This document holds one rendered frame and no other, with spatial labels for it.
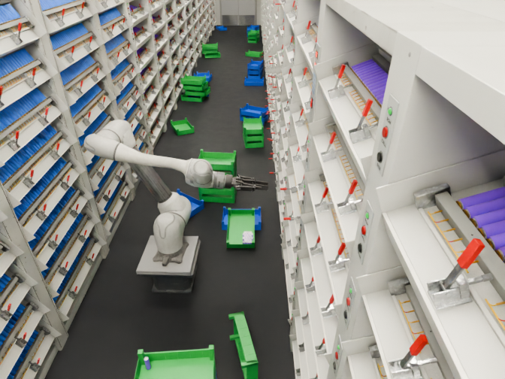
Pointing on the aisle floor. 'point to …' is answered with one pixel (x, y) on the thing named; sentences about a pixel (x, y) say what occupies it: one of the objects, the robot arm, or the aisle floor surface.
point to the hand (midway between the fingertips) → (261, 185)
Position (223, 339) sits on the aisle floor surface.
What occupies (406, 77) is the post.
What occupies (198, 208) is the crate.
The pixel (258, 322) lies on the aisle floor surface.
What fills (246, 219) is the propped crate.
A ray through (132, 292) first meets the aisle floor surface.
